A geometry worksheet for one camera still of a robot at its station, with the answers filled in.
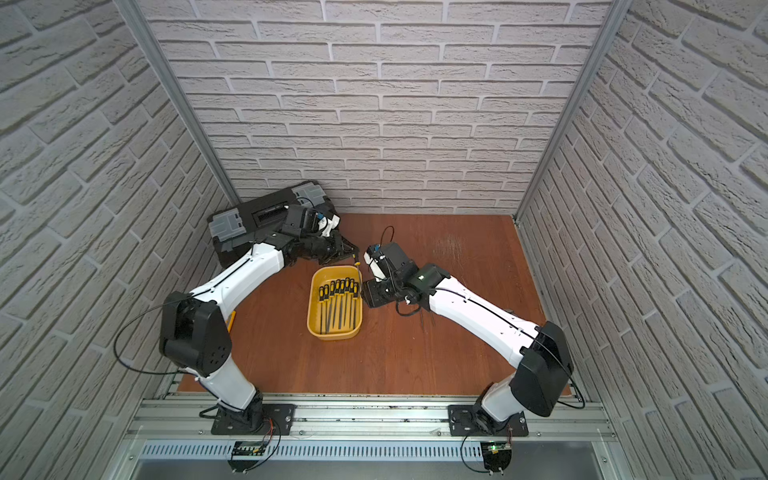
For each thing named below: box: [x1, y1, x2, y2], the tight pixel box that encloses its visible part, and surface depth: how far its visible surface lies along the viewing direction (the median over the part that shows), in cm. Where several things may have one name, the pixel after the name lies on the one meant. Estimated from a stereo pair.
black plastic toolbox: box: [207, 180, 332, 267], surface depth 96 cm
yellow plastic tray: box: [307, 265, 363, 341], surface depth 96 cm
